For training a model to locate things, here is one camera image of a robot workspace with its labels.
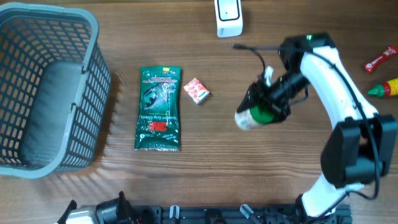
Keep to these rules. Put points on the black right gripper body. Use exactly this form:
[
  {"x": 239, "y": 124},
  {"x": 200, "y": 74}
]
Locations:
[{"x": 276, "y": 96}]

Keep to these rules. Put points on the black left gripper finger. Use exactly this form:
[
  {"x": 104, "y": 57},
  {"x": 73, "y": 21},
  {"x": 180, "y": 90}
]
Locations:
[
  {"x": 72, "y": 206},
  {"x": 122, "y": 211}
]

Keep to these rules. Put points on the green lid jar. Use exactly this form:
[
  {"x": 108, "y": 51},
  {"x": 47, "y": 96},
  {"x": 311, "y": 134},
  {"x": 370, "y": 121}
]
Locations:
[{"x": 253, "y": 118}]

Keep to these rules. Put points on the small red white box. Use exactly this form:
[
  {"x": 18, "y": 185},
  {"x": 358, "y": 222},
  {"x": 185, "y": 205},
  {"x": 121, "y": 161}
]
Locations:
[{"x": 197, "y": 91}]

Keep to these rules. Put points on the green glove package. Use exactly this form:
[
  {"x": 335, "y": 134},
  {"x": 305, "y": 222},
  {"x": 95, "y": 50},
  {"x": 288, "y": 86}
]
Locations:
[{"x": 158, "y": 120}]

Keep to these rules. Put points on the red sriracha bottle green cap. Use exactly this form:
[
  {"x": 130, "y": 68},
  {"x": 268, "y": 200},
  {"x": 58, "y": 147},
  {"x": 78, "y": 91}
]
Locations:
[{"x": 385, "y": 89}]

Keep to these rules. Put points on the red stick sachet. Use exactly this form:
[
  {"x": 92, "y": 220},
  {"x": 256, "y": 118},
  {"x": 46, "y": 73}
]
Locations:
[{"x": 386, "y": 55}]

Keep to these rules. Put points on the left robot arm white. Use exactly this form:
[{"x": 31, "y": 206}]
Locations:
[{"x": 106, "y": 212}]

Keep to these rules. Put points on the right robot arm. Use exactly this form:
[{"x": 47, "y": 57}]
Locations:
[{"x": 360, "y": 147}]

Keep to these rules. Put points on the white barcode scanner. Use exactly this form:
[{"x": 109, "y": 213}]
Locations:
[{"x": 229, "y": 18}]

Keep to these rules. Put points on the grey plastic basket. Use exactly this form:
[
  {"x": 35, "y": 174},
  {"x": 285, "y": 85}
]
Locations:
[{"x": 54, "y": 89}]

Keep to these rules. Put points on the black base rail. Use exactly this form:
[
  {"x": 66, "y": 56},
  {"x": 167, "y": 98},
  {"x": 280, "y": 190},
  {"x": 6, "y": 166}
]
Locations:
[{"x": 217, "y": 214}]

